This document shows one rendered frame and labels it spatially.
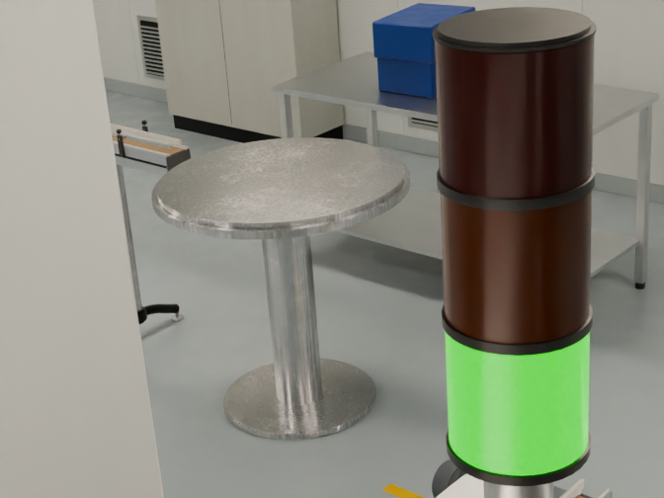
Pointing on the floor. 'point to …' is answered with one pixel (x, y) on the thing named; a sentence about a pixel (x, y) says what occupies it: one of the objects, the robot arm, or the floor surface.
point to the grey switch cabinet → (246, 65)
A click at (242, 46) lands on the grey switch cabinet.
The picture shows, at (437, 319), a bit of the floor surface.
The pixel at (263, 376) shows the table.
